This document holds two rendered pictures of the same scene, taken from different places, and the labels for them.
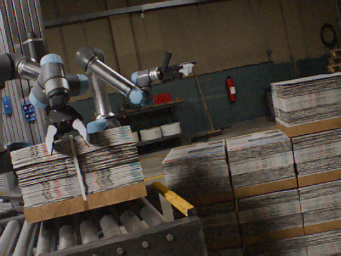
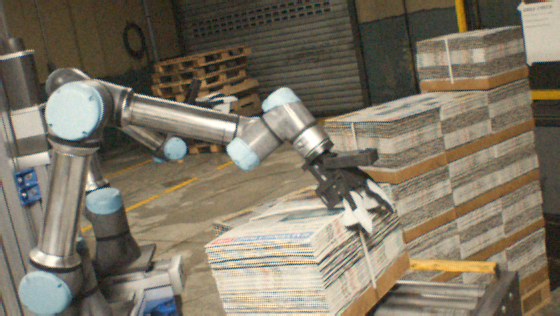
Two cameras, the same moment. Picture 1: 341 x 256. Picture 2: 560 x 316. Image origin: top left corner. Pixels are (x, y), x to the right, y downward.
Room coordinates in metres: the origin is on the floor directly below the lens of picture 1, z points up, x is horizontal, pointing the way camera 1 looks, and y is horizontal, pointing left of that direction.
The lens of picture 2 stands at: (0.28, 1.28, 1.46)
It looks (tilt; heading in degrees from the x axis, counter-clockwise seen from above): 11 degrees down; 319
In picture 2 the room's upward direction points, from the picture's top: 11 degrees counter-clockwise
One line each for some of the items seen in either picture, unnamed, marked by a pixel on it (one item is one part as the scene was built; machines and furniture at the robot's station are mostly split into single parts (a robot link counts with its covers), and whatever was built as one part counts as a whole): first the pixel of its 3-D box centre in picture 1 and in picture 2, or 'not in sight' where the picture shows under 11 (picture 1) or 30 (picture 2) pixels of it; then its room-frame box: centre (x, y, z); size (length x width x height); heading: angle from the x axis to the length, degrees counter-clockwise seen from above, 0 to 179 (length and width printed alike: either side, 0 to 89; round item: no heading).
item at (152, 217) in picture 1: (147, 211); (399, 289); (1.25, 0.12, 0.77); 0.47 x 0.05 x 0.05; 14
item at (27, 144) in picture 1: (20, 155); (67, 264); (1.82, 0.70, 0.98); 0.13 x 0.12 x 0.14; 137
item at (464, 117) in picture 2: not in sight; (433, 125); (1.83, -0.97, 0.95); 0.38 x 0.29 x 0.23; 170
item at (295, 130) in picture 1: (310, 121); (386, 164); (1.88, -0.68, 0.86); 0.38 x 0.29 x 0.04; 172
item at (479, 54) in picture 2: not in sight; (485, 174); (1.79, -1.26, 0.65); 0.39 x 0.30 x 1.29; 171
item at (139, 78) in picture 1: (142, 78); not in sight; (2.26, 0.08, 1.23); 0.11 x 0.08 x 0.09; 74
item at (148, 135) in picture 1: (139, 126); not in sight; (7.97, 0.54, 0.55); 1.80 x 0.70 x 1.09; 104
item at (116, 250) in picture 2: not in sight; (115, 245); (2.20, 0.37, 0.87); 0.15 x 0.15 x 0.10
